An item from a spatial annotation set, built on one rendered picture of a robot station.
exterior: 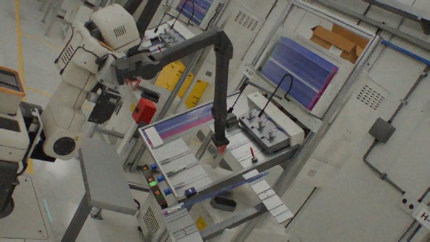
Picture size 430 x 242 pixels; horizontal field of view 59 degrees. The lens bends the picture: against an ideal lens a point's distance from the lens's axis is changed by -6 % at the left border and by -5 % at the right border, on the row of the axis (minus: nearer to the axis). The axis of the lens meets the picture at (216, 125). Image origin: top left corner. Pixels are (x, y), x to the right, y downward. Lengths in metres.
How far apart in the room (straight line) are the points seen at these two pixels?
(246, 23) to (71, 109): 1.98
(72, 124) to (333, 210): 2.54
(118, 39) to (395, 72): 2.64
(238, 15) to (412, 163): 1.84
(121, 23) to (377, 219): 2.58
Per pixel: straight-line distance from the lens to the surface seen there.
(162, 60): 1.68
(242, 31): 3.41
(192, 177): 2.07
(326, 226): 3.72
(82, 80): 1.79
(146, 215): 2.81
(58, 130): 1.85
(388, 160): 3.52
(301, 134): 2.14
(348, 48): 2.57
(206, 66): 3.37
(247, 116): 2.30
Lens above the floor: 1.60
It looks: 15 degrees down
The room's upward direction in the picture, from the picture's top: 31 degrees clockwise
